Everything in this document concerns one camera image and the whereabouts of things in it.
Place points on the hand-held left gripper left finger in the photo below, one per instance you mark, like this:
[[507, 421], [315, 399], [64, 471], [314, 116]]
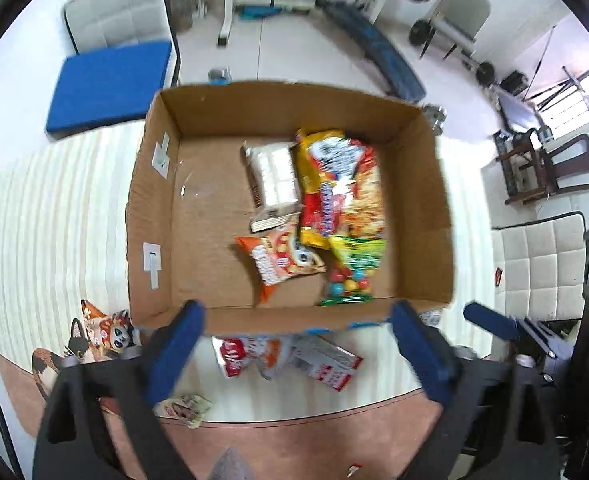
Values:
[[174, 355]]

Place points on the dark wooden chair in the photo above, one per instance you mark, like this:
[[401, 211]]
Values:
[[571, 165]]

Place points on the blue padded bench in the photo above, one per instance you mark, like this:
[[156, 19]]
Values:
[[379, 50]]

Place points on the yellow red snack bag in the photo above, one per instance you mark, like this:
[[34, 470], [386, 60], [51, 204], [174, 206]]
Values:
[[310, 210]]

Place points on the blue cushion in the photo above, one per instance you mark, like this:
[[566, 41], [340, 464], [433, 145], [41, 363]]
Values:
[[109, 85]]

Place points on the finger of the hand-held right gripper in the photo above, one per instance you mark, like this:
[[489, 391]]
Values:
[[491, 321]]

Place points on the small beige snack packet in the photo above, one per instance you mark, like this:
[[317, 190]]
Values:
[[187, 406]]

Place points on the red white snack packet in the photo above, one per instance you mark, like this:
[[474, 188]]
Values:
[[239, 355]]

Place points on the green candy bag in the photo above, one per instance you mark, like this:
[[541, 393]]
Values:
[[357, 265]]

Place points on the orange chips bag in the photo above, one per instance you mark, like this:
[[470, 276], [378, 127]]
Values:
[[362, 195]]

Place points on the beige chair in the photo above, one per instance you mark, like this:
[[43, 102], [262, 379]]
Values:
[[464, 7]]

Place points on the white weight bench frame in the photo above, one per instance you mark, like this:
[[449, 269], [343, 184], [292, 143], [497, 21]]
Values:
[[229, 5]]

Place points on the black dumbbell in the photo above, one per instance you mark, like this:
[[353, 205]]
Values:
[[422, 32]]

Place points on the red white snack box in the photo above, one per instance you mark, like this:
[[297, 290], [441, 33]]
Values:
[[327, 365]]

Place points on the white wafer packet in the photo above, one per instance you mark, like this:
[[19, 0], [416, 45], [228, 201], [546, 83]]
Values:
[[273, 175]]

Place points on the striped cat print mat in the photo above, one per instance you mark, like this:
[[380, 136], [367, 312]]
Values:
[[59, 235]]

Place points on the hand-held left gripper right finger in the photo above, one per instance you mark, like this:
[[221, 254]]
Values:
[[419, 355]]

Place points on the tiny red white packet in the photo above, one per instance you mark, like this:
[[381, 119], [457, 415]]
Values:
[[354, 470]]

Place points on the orange cartoon snack packet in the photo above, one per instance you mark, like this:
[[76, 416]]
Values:
[[279, 260], [109, 332]]

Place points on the cardboard box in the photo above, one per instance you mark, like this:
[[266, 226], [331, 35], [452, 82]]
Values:
[[214, 200]]

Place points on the grey cloth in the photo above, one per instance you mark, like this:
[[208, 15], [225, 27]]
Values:
[[230, 467]]

